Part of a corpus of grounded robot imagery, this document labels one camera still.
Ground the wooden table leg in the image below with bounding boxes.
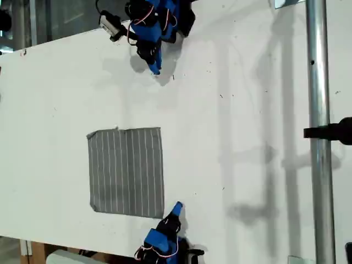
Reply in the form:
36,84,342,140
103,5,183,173
19,238,53,264

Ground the white box under table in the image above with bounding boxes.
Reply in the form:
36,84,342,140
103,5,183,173
46,248,111,264

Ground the round black object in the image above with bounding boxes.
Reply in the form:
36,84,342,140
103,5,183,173
0,9,13,32

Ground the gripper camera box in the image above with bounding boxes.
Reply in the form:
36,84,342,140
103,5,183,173
98,10,128,42
186,248,206,264

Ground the black post clamp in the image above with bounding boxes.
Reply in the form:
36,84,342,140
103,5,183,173
303,116,352,147

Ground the metal bracket plate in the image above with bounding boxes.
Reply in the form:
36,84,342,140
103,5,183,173
274,0,305,9

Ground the grey white-striped towel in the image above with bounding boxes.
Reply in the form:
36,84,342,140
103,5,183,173
86,126,166,219

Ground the steel post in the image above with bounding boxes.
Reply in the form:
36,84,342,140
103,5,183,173
305,0,338,264

